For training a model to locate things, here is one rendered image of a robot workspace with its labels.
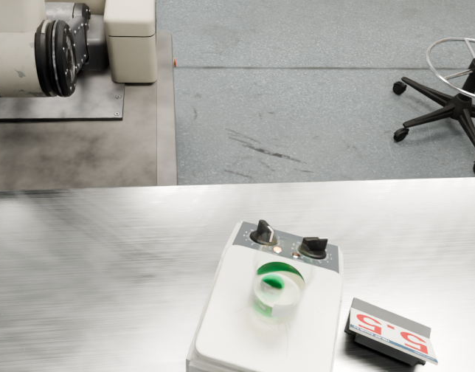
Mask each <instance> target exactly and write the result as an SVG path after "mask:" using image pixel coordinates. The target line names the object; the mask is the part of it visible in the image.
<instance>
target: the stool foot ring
mask: <svg viewBox="0 0 475 372"><path fill-rule="evenodd" d="M448 41H464V42H465V44H466V46H467V48H468V51H469V52H470V54H471V57H472V58H473V60H472V61H471V64H470V66H469V67H468V70H465V71H462V72H458V73H455V74H452V75H448V76H445V77H443V76H442V75H440V74H439V73H438V72H437V70H436V69H435V68H434V67H433V66H432V64H431V61H430V57H429V54H430V51H431V49H432V48H433V47H435V46H436V45H438V44H441V43H444V42H448ZM469 42H471V43H475V39H473V38H462V37H452V38H443V39H440V40H438V41H435V42H434V43H432V44H431V45H430V46H429V47H428V48H427V50H426V54H425V59H426V63H427V66H428V68H429V69H430V70H431V72H432V73H433V74H434V75H435V77H436V78H438V79H439V80H440V81H441V82H443V83H444V84H445V85H447V86H448V87H450V88H451V89H453V90H455V91H457V92H459V93H461V94H463V95H466V96H468V97H471V98H473V99H475V94H473V93H471V92H468V91H466V90H464V89H461V88H460V87H458V86H455V85H454V84H453V83H451V82H449V81H448V80H449V79H452V78H457V77H460V76H463V75H468V74H469V75H470V76H471V77H473V78H475V52H474V50H473V48H472V46H471V45H470V43H469Z"/></svg>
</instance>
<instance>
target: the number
mask: <svg viewBox="0 0 475 372"><path fill-rule="evenodd" d="M353 325H355V326H358V327H360V328H363V329H365V330H367V331H370V332H372V333H374V334H377V335H379V336H382V337H385V338H387V339H389V340H391V341H394V342H397V343H399V344H401V345H404V346H406V347H408V348H411V349H414V350H416V351H419V352H420V353H423V354H426V355H428V356H430V357H433V358H434V355H433V352H432V349H431V346H430V344H429V341H428V340H426V339H424V338H422V337H419V336H417V335H414V334H411V333H409V332H407V331H404V330H402V329H400V328H397V327H394V326H393V325H390V324H387V323H384V322H382V321H380V320H377V319H375V318H373V317H370V316H367V315H365V314H362V313H360V312H358V311H355V310H353Z"/></svg>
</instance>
